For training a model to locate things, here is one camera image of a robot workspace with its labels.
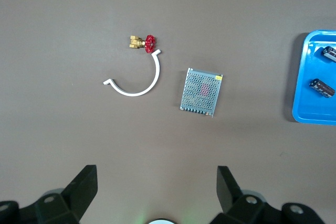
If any blue plastic tray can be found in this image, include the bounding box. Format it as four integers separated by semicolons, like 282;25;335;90
291;29;336;126

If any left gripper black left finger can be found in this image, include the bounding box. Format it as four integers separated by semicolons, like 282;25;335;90
0;165;99;224

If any maroon electrolytic capacitor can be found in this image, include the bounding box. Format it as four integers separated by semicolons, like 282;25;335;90
314;45;336;63
309;78;336;99

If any brown table mat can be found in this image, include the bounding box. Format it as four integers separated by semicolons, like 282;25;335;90
0;0;336;224

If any metal mesh power supply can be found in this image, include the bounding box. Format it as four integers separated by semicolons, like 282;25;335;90
179;67;224;118

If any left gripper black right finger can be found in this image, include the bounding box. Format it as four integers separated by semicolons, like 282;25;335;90
209;166;322;224

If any brass valve with red handle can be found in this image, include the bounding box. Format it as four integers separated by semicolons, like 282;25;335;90
129;34;157;54

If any white curved plastic clamp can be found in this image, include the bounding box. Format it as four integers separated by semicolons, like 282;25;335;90
102;49;163;98

